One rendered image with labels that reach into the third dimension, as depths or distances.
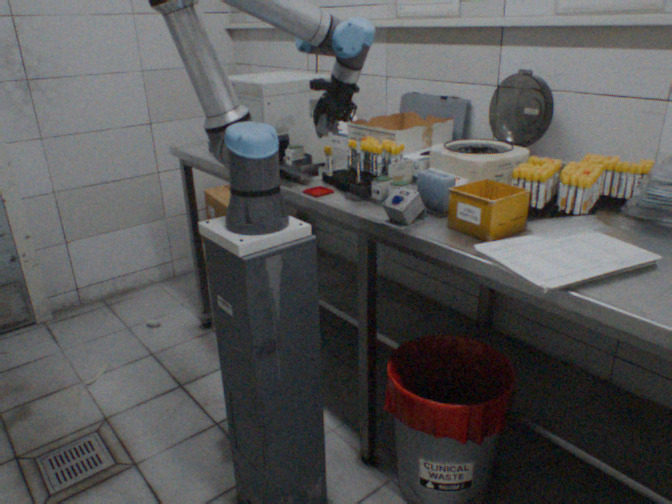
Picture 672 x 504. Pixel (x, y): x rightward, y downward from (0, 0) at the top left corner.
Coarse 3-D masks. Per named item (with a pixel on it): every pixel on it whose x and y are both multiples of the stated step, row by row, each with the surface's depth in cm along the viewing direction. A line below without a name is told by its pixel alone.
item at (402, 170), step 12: (348, 156) 175; (360, 156) 174; (348, 168) 178; (360, 168) 172; (384, 168) 171; (396, 168) 164; (408, 168) 167; (372, 180) 170; (396, 180) 165; (408, 180) 169
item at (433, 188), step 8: (424, 176) 142; (432, 176) 139; (440, 176) 138; (448, 176) 138; (424, 184) 142; (432, 184) 140; (440, 184) 137; (448, 184) 137; (424, 192) 143; (432, 192) 141; (440, 192) 138; (448, 192) 138; (424, 200) 144; (432, 200) 141; (440, 200) 139; (448, 200) 139; (432, 208) 142; (440, 208) 140; (440, 216) 139
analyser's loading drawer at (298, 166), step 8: (280, 160) 184; (296, 160) 172; (304, 160) 174; (280, 168) 176; (288, 168) 173; (296, 168) 172; (304, 168) 168; (312, 168) 170; (304, 176) 168; (312, 176) 170
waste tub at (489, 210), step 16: (464, 192) 125; (480, 192) 135; (496, 192) 134; (512, 192) 130; (528, 192) 125; (448, 208) 131; (464, 208) 126; (480, 208) 122; (496, 208) 120; (512, 208) 124; (448, 224) 132; (464, 224) 128; (480, 224) 124; (496, 224) 122; (512, 224) 126; (496, 240) 124
